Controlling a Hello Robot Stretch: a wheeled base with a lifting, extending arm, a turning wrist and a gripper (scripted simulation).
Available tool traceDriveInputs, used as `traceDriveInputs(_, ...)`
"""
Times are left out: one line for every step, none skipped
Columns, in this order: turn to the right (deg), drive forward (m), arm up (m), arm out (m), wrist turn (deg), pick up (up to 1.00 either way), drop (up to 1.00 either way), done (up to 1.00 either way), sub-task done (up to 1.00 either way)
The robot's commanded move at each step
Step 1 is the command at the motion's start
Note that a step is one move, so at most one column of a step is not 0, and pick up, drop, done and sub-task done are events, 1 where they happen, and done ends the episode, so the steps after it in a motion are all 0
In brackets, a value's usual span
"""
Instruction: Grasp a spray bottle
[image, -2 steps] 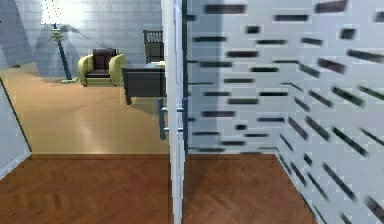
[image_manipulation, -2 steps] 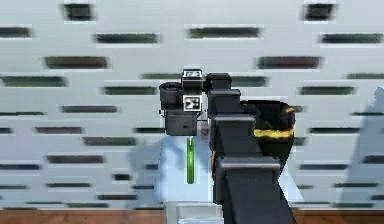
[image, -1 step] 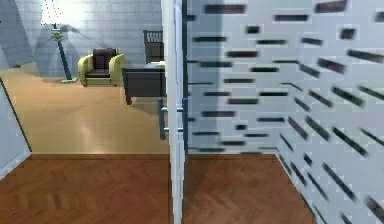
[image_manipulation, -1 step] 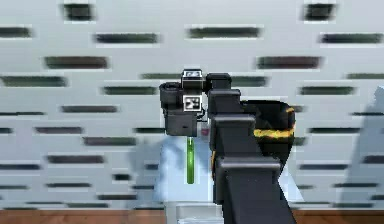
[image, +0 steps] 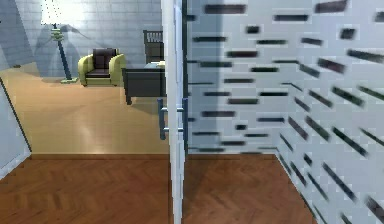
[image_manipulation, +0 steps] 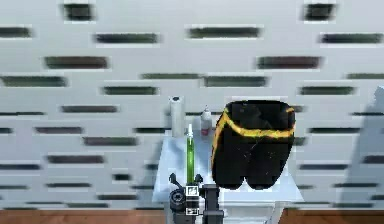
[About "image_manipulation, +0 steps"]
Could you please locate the white table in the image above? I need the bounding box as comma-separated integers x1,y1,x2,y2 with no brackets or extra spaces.
152,129,305,224

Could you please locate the black bag with yellow trim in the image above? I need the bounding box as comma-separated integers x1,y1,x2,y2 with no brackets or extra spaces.
210,99,297,191

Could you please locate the white bottle with red label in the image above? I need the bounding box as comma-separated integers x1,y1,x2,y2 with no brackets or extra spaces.
200,105,213,137

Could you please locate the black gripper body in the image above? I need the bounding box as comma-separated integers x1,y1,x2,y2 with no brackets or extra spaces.
168,187,187,214

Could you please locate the white paper towel roll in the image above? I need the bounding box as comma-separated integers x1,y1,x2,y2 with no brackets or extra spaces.
168,95,187,138

